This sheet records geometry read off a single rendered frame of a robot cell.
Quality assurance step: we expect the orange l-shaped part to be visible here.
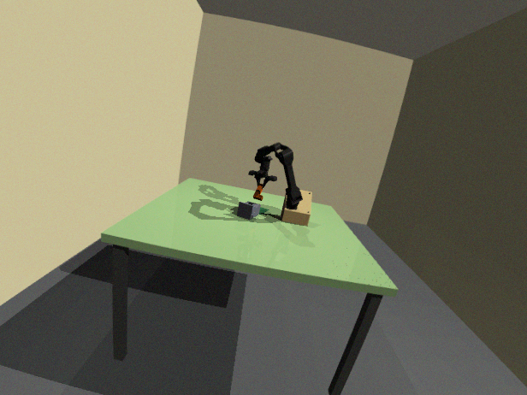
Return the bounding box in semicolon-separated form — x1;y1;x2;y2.
253;183;263;201

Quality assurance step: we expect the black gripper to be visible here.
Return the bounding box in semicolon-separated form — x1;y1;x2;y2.
249;165;277;189

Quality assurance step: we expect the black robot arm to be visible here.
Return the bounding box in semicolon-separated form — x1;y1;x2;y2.
255;142;303;209

